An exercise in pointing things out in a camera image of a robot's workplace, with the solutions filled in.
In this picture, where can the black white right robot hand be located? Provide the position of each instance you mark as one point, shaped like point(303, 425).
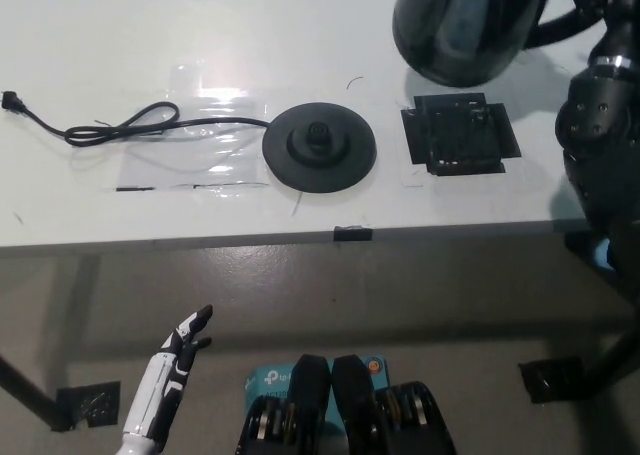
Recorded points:
point(617, 5)

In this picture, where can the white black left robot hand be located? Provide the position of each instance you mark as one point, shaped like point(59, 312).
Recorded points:
point(167, 375)

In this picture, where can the black electric kettle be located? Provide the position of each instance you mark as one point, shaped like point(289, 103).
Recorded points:
point(450, 30)

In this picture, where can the round black kettle base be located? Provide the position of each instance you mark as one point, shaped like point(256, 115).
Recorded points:
point(345, 160)

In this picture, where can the black floor tape patch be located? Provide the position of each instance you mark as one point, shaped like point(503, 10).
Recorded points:
point(550, 380)
point(90, 407)

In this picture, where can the teal router box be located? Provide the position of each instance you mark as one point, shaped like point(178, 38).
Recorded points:
point(270, 380)

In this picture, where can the black table leg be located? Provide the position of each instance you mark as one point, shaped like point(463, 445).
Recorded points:
point(27, 387)
point(620, 360)

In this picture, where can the thin black tape strip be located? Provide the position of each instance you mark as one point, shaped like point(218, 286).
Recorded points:
point(135, 189)

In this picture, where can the black tape square patch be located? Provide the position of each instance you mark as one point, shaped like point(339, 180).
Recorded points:
point(460, 135)

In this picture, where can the short black tape piece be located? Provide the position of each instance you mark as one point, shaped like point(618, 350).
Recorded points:
point(352, 233)

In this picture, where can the black and blue object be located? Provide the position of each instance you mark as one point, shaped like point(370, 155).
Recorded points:
point(597, 252)

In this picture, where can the clear plastic tape sheet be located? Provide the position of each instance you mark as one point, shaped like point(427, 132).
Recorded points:
point(215, 120)

